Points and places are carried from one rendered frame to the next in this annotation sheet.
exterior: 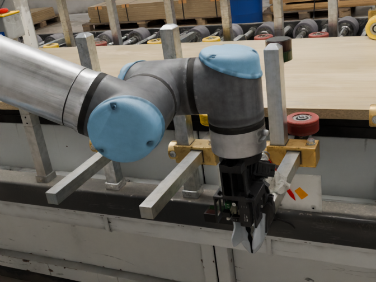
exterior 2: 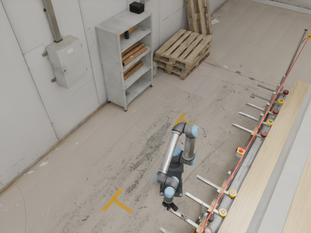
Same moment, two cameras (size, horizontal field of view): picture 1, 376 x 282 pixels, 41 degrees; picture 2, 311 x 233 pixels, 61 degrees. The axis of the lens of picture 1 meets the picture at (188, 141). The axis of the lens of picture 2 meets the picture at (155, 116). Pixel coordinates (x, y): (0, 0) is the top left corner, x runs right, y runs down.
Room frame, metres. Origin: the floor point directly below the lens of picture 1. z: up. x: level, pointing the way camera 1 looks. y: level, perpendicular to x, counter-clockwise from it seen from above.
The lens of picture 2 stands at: (0.76, -1.29, 3.41)
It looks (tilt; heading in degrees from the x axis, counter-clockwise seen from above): 46 degrees down; 97
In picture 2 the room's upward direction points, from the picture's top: straight up
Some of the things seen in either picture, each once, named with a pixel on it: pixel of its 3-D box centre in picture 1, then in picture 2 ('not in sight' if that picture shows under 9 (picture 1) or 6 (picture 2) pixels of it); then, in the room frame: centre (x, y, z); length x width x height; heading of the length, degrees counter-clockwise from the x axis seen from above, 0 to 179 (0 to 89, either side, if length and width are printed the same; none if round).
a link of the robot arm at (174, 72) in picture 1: (160, 90); (171, 183); (0.77, 0.03, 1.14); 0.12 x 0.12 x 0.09; 75
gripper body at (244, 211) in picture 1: (241, 184); (167, 202); (0.74, -0.08, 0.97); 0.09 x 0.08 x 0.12; 153
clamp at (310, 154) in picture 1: (289, 151); (201, 227); (1.09, -0.24, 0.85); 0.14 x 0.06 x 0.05; 63
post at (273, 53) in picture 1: (279, 142); (202, 224); (1.10, -0.22, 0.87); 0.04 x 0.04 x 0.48; 63
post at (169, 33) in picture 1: (182, 118); (214, 201); (1.21, 0.01, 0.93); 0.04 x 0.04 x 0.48; 63
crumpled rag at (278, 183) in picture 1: (275, 179); (183, 217); (0.91, -0.17, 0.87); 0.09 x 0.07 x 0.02; 153
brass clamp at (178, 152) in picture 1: (194, 151); (212, 207); (1.20, -0.01, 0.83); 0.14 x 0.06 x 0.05; 63
